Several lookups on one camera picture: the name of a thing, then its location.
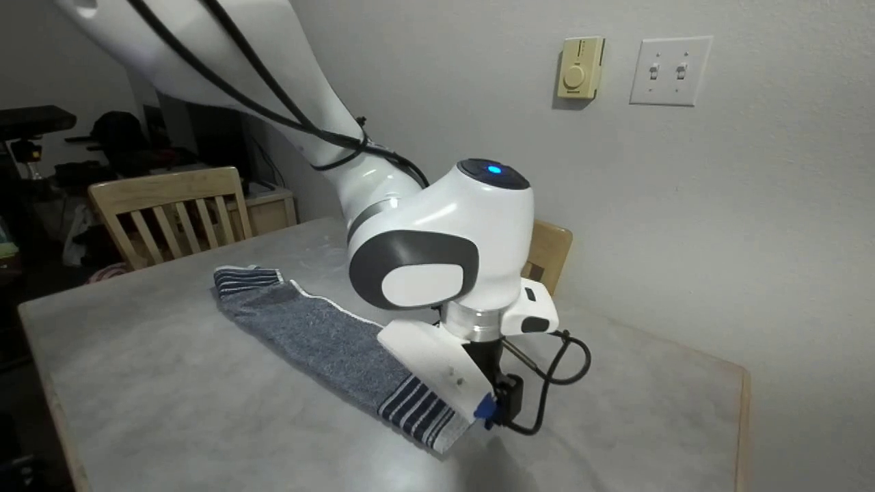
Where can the wooden chair with slats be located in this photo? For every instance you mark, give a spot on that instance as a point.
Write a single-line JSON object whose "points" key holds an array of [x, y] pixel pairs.
{"points": [[165, 186]]}

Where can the black padded bench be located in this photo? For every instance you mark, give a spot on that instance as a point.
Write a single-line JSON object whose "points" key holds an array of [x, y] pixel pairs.
{"points": [[31, 118]]}

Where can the white switch plate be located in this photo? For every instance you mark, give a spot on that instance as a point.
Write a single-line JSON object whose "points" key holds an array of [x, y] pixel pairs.
{"points": [[671, 71]]}

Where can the black bag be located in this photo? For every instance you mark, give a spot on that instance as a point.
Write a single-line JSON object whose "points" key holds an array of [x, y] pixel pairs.
{"points": [[118, 138]]}

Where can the wooden chair with cutouts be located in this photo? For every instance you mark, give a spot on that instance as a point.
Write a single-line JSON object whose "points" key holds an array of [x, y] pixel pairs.
{"points": [[550, 256]]}

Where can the light wooden cabinet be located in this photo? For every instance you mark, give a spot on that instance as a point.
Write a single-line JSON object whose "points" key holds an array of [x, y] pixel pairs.
{"points": [[271, 209]]}

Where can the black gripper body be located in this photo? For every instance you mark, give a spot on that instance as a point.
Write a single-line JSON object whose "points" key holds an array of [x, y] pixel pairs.
{"points": [[509, 397]]}

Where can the blue white striped towel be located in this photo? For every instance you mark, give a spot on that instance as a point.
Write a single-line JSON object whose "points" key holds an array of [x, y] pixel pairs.
{"points": [[309, 337]]}

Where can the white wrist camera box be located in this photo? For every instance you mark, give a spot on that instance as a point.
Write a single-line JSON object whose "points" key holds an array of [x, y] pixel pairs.
{"points": [[428, 364]]}

